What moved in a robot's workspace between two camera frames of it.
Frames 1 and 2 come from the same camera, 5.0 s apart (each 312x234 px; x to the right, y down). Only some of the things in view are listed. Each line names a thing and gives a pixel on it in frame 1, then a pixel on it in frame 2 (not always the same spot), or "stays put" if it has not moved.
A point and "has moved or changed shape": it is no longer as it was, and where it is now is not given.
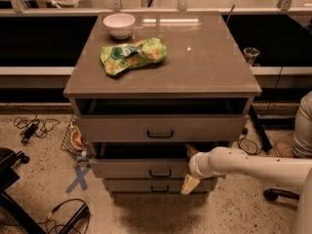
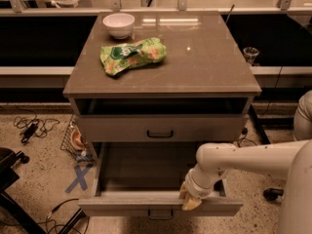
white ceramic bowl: x=120 y=25 stays put
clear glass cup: x=251 y=54 stays put
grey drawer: x=139 y=160 has moved or changed shape
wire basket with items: x=75 y=142 stays put
